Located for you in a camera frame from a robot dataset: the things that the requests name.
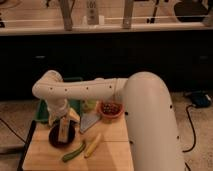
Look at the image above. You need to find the wooden post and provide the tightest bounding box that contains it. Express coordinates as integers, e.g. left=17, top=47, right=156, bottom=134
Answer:
left=122, top=0, right=134, bottom=29
left=59, top=0, right=72, bottom=31

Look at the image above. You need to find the grey triangular cloth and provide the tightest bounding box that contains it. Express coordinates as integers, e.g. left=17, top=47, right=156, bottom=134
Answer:
left=79, top=113, right=100, bottom=134

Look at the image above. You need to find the white remote control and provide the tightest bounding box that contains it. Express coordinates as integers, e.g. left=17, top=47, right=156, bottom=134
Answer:
left=86, top=0, right=99, bottom=25

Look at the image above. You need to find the black floor cable left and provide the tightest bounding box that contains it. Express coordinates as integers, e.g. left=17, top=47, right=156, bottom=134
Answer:
left=0, top=118, right=28, bottom=145

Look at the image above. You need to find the black power adapter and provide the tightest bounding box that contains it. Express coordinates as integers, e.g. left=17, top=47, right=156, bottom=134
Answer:
left=189, top=92, right=212, bottom=108

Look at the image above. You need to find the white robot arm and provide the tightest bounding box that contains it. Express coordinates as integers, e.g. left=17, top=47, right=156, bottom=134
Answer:
left=32, top=71, right=185, bottom=171

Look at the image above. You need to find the left wooden post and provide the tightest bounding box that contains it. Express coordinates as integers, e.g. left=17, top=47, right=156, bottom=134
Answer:
left=59, top=0, right=72, bottom=31

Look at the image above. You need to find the right wooden post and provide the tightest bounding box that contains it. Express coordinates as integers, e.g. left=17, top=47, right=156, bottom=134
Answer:
left=122, top=0, right=134, bottom=29

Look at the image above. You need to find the yellow banana toy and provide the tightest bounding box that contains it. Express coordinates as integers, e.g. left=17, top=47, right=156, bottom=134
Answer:
left=84, top=133, right=102, bottom=158

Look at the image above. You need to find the dark cabinet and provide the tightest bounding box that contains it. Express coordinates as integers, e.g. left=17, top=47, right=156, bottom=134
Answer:
left=0, top=30, right=213, bottom=100

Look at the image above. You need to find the orange bowl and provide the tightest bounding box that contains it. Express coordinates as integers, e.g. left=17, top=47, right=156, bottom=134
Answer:
left=97, top=101, right=123, bottom=119

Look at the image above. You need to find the green plastic tray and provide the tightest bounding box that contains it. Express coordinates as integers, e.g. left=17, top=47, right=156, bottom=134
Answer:
left=35, top=77, right=82, bottom=123

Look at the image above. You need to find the green cup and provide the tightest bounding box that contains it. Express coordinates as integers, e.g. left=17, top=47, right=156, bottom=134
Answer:
left=83, top=100, right=96, bottom=112

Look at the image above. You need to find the purple bowl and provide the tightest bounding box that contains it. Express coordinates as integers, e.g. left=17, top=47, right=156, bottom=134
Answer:
left=49, top=125, right=75, bottom=148

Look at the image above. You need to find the green cucumber toy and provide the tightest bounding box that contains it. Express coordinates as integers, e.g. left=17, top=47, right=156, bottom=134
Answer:
left=62, top=141, right=86, bottom=162

